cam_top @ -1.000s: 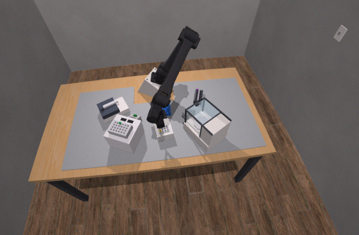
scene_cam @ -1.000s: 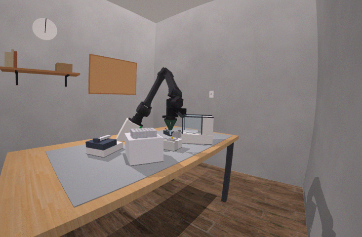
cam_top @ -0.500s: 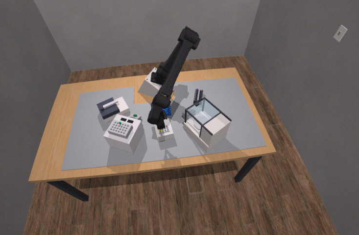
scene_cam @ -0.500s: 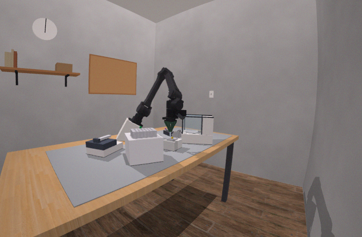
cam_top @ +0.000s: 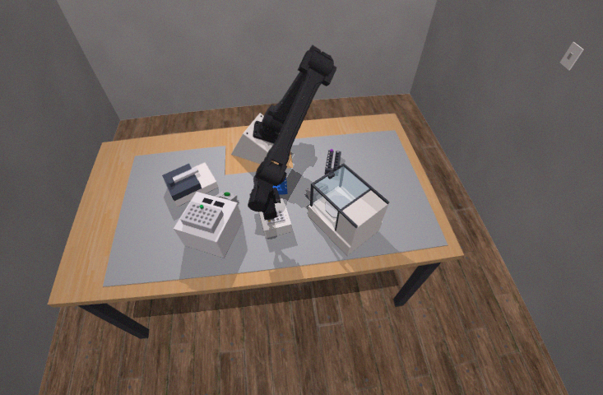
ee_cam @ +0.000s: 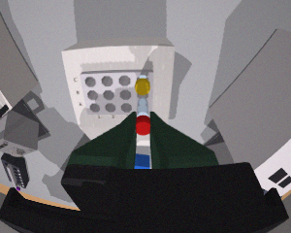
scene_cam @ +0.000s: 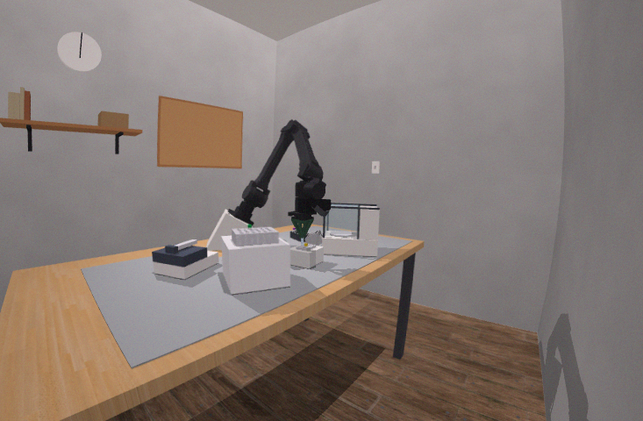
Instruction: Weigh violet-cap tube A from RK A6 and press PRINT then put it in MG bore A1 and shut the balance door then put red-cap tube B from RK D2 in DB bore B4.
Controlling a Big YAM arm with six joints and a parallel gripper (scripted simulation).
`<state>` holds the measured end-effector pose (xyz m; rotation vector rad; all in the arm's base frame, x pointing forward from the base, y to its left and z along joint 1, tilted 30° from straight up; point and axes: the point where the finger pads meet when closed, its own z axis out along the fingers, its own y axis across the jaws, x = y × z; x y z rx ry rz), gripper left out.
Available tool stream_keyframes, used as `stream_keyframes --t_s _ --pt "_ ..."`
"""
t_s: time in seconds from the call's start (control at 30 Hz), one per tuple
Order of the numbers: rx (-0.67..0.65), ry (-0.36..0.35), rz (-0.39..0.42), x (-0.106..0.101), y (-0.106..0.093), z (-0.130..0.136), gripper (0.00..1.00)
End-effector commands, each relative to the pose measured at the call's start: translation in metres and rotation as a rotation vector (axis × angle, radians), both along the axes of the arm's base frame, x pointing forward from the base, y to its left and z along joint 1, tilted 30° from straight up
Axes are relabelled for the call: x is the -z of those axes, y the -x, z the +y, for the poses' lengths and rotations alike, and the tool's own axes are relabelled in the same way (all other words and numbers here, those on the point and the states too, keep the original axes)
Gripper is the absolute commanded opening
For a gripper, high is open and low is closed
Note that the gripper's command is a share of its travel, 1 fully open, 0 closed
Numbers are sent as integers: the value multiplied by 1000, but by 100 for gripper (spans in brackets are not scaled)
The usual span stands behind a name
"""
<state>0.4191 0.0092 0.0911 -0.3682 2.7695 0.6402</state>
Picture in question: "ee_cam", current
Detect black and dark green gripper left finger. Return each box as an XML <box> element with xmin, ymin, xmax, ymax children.
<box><xmin>66</xmin><ymin>112</ymin><xmax>137</xmax><ymax>169</ymax></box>

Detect white box with grey block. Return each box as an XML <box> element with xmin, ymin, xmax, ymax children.
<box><xmin>205</xmin><ymin>28</ymin><xmax>291</xmax><ymax>196</ymax></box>

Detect grey bench mat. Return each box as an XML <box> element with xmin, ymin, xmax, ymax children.
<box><xmin>0</xmin><ymin>0</ymin><xmax>291</xmax><ymax>208</ymax></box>

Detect white dry block with round wells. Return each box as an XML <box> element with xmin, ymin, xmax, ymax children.
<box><xmin>62</xmin><ymin>37</ymin><xmax>175</xmax><ymax>141</ymax></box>

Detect dark grey block with round holes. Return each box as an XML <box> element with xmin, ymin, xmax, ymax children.
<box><xmin>1</xmin><ymin>153</ymin><xmax>29</xmax><ymax>188</ymax></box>

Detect blue tube rack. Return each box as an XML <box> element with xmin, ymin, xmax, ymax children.
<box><xmin>135</xmin><ymin>153</ymin><xmax>150</xmax><ymax>169</ymax></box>

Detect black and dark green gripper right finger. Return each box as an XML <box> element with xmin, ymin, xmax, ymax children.
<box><xmin>149</xmin><ymin>112</ymin><xmax>219</xmax><ymax>169</ymax></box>

